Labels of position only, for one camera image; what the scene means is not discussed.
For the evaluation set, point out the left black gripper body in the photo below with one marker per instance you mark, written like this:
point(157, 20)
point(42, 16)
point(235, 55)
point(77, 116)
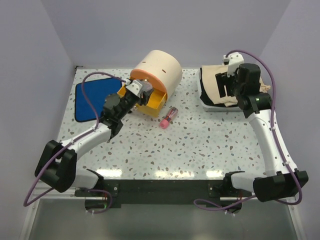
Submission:
point(129, 103)

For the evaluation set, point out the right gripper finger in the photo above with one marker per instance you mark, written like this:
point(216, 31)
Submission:
point(221, 84)
point(224, 78)

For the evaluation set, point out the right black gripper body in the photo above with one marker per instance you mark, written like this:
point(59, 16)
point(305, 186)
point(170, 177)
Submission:
point(238, 87)

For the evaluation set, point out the yellow drawer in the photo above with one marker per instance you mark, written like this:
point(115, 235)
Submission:
point(155, 103)

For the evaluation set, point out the pink pencil case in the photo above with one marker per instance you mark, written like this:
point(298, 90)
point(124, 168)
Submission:
point(172, 113)

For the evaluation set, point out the clear box of clips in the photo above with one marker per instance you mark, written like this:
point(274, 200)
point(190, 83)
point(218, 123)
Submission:
point(147, 88)

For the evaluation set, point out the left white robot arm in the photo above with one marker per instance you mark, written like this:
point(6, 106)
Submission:
point(57, 166)

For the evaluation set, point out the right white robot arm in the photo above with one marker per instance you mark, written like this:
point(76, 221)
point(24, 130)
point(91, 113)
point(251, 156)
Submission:
point(283, 178)

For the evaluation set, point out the black cloth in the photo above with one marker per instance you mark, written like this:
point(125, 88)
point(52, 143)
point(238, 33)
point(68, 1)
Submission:
point(227, 100)

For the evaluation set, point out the beige cloth bag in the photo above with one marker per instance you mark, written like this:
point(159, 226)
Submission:
point(244, 103)

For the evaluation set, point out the white tray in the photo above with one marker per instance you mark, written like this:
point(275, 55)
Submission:
point(207, 104)

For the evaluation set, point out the beige round drawer cabinet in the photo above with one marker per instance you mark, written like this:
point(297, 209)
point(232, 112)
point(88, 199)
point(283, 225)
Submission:
point(161, 69)

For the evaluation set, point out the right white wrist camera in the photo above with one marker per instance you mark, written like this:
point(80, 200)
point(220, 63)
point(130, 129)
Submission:
point(232, 61)

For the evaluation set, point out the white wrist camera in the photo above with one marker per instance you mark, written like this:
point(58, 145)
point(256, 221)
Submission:
point(135, 87)
point(232, 61)

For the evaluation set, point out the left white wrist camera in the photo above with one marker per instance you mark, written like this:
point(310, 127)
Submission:
point(135, 87)

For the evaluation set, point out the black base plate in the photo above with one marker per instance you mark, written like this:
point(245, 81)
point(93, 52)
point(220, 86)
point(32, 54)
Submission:
point(157, 192)

